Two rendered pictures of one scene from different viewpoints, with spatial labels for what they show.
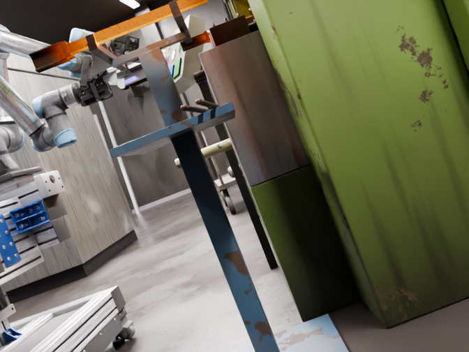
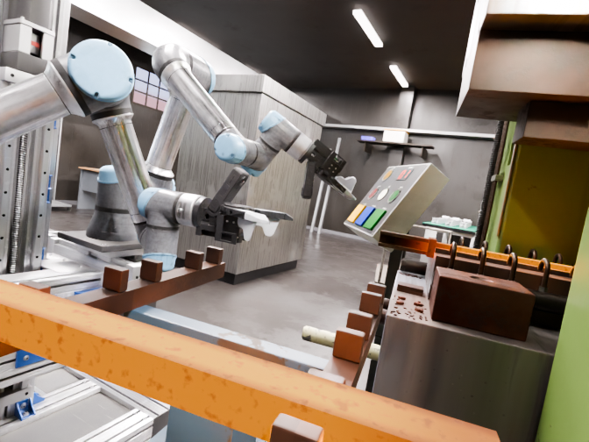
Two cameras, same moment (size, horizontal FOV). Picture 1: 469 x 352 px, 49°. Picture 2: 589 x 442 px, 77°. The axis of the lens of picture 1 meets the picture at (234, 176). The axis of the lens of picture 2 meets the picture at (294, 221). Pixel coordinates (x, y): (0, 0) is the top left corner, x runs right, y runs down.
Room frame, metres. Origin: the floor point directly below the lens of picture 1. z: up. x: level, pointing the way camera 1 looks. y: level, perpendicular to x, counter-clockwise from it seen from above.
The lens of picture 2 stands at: (1.10, -0.04, 1.07)
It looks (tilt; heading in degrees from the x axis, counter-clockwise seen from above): 5 degrees down; 17
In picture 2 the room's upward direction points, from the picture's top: 9 degrees clockwise
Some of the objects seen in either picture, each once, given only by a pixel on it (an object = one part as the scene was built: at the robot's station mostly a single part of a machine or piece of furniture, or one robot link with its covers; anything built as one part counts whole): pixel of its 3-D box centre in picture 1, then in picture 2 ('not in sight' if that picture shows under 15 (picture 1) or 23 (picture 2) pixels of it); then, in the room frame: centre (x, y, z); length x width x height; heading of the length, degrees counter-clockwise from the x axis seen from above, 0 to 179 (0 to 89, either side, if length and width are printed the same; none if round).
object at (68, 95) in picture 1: (70, 95); (193, 210); (1.85, 0.43, 0.98); 0.08 x 0.05 x 0.08; 0
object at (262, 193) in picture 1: (345, 216); not in sight; (1.81, -0.31, 0.23); 0.56 x 0.38 x 0.47; 90
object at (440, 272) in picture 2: (229, 33); (476, 300); (1.69, -0.15, 0.95); 0.12 x 0.09 x 0.07; 90
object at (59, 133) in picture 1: (59, 131); (159, 245); (1.86, 0.52, 0.88); 0.11 x 0.08 x 0.11; 46
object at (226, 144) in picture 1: (224, 145); (372, 351); (2.21, -0.01, 0.62); 0.44 x 0.05 x 0.05; 90
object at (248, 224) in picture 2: (113, 76); (250, 226); (1.79, 0.26, 0.98); 0.09 x 0.03 x 0.06; 54
